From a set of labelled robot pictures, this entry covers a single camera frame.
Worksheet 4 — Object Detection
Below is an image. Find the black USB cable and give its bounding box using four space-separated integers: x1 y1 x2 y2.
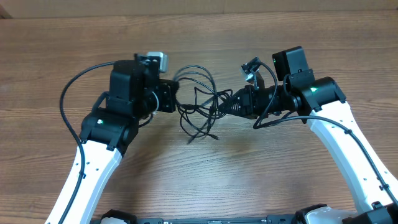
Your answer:
172 65 234 144

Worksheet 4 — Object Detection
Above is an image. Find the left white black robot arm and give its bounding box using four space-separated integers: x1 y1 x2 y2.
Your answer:
46 52 178 223

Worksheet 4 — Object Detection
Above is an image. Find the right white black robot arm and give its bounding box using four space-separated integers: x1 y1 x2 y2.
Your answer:
220 46 397 223

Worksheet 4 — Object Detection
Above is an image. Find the cardboard backdrop panel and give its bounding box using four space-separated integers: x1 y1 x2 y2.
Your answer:
1 0 397 19

